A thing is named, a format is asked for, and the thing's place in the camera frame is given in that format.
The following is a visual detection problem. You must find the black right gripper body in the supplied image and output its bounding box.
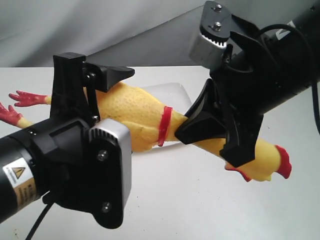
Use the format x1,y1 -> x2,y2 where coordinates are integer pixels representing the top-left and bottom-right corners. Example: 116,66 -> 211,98
210,31 -> 265,167

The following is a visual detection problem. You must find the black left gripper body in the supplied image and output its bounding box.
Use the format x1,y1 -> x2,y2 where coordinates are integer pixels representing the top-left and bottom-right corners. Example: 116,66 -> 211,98
42,52 -> 95,205

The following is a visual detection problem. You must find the yellow rubber chicken toy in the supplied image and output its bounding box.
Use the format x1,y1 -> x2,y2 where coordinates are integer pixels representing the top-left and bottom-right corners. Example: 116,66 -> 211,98
0,83 -> 292,182

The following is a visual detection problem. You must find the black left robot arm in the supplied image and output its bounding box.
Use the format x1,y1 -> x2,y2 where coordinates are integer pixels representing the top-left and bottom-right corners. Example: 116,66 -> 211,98
0,52 -> 135,229

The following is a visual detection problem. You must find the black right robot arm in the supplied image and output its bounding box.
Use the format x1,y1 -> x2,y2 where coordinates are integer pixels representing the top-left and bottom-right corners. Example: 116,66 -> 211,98
175,0 -> 320,167

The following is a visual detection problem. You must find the white square plate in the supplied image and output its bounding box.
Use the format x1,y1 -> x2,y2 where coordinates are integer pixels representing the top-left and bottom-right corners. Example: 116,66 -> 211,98
142,81 -> 195,149

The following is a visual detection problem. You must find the grey backdrop cloth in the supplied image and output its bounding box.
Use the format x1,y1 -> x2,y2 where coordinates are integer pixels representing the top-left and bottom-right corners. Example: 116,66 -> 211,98
0,0 -> 320,68

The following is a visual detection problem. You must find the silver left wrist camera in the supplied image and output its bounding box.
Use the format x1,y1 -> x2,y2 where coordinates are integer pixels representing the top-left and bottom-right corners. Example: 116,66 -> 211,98
85,118 -> 132,229

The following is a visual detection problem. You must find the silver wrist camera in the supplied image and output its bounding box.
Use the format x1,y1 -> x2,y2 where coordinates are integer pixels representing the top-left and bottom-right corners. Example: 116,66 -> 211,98
188,0 -> 232,70
85,118 -> 132,229

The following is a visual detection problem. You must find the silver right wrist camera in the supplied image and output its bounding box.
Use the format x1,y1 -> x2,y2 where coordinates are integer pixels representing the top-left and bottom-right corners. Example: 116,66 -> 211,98
188,0 -> 232,70

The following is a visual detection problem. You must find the black right camera cable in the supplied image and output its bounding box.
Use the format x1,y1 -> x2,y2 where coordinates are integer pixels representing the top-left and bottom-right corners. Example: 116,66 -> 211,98
259,23 -> 320,137

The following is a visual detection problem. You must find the black camera cable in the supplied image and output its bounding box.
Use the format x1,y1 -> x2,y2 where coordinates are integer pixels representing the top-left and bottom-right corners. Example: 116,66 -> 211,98
24,182 -> 63,240
259,23 -> 320,137

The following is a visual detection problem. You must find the black left camera cable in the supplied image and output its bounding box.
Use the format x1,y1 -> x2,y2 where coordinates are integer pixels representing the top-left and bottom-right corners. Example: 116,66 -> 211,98
24,182 -> 63,240

